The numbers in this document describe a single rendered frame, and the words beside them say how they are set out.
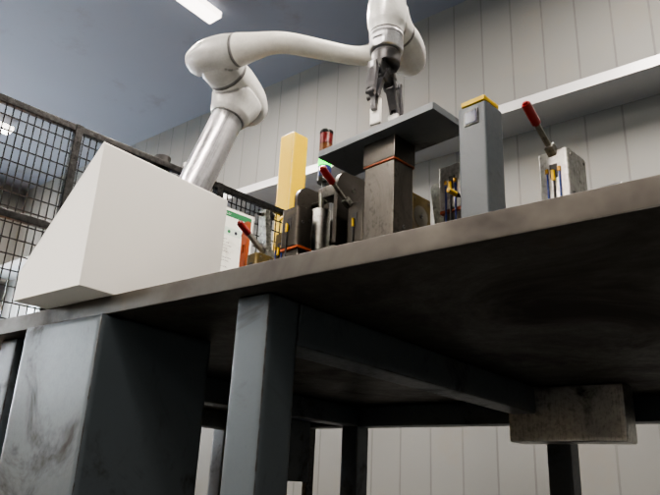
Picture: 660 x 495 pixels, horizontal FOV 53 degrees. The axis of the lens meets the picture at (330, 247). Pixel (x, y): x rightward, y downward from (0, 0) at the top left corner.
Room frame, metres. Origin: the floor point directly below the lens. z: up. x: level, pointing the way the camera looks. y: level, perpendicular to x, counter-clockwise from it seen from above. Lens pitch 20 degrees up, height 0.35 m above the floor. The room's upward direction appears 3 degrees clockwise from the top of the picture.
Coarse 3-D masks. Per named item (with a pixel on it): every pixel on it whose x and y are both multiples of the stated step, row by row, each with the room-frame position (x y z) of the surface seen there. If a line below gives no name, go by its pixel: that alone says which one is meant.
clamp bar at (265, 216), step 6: (264, 210) 2.05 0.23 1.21; (258, 216) 2.08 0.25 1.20; (264, 216) 2.06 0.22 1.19; (270, 216) 2.09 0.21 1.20; (264, 222) 2.06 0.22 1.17; (264, 228) 2.06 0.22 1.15; (270, 228) 2.07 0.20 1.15; (264, 234) 2.07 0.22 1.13; (270, 234) 2.07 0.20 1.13; (264, 240) 2.07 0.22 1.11; (270, 240) 2.08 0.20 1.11; (264, 246) 2.07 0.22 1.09; (270, 246) 2.08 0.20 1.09
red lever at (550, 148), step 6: (522, 102) 1.21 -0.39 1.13; (528, 102) 1.20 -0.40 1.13; (522, 108) 1.21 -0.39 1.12; (528, 108) 1.21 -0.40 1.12; (528, 114) 1.22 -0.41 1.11; (534, 114) 1.22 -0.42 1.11; (534, 120) 1.23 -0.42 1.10; (534, 126) 1.24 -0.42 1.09; (540, 126) 1.24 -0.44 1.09; (540, 132) 1.25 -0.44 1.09; (546, 138) 1.26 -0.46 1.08; (546, 144) 1.27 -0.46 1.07; (552, 144) 1.27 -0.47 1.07; (546, 150) 1.28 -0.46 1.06; (552, 150) 1.27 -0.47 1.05
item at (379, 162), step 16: (368, 144) 1.45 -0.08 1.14; (384, 144) 1.41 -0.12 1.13; (400, 144) 1.41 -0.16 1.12; (368, 160) 1.45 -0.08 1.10; (384, 160) 1.41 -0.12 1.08; (400, 160) 1.41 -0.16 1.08; (368, 176) 1.45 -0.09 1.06; (384, 176) 1.42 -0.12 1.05; (400, 176) 1.41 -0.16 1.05; (368, 192) 1.45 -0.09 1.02; (384, 192) 1.42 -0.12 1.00; (400, 192) 1.41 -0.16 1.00; (368, 208) 1.45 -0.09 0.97; (384, 208) 1.42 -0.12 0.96; (400, 208) 1.41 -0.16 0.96; (368, 224) 1.45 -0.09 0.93; (384, 224) 1.42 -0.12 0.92; (400, 224) 1.41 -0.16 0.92
